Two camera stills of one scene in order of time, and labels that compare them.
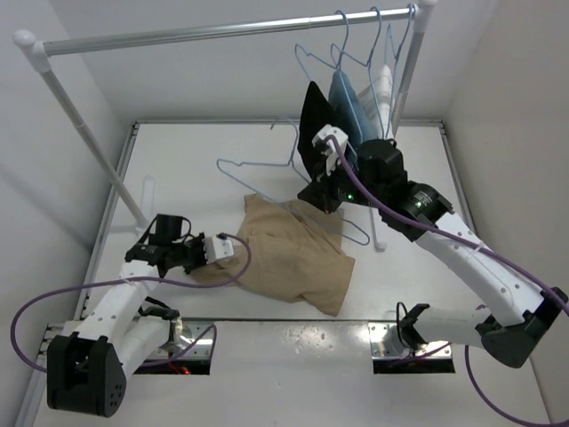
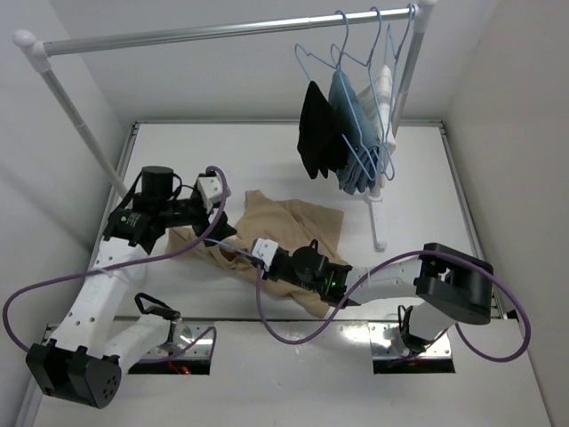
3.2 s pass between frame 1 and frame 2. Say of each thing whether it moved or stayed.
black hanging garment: stayed
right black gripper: moved
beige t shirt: moved
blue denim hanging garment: stayed
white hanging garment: stayed
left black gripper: moved
